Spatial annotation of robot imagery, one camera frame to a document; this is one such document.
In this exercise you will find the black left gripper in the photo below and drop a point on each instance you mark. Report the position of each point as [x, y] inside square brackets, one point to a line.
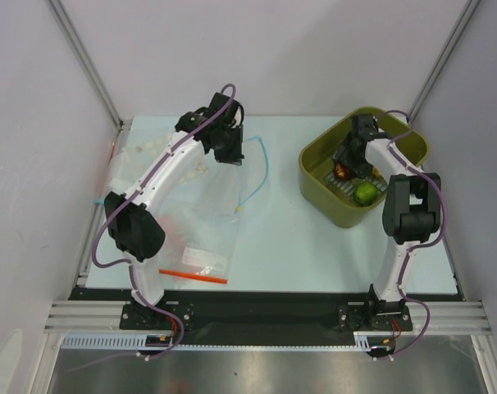
[234, 157]

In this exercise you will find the red apple toy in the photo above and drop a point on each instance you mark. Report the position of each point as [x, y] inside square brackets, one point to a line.
[341, 172]

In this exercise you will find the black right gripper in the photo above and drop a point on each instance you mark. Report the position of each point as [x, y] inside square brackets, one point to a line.
[351, 160]

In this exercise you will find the green lime toy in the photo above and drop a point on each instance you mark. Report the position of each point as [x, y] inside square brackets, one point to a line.
[365, 193]

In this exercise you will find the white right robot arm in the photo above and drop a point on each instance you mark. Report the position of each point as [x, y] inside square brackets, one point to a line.
[412, 211]

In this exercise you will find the clear bag red zipper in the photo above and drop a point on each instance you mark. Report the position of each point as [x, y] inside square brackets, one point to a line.
[199, 244]

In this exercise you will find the aluminium frame rail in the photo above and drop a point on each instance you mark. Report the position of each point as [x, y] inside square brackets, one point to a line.
[446, 318]

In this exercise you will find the white slotted cable duct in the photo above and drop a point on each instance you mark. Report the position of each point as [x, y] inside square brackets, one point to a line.
[359, 342]

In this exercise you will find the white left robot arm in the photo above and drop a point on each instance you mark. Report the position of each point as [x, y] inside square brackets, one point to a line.
[130, 221]

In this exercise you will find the clear bag blue zipper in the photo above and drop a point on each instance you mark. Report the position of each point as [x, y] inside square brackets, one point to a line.
[233, 186]

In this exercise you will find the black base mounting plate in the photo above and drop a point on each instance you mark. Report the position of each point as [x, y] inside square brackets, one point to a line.
[267, 318]

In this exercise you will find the clear bag with round dots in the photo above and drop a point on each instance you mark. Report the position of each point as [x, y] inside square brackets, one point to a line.
[143, 148]

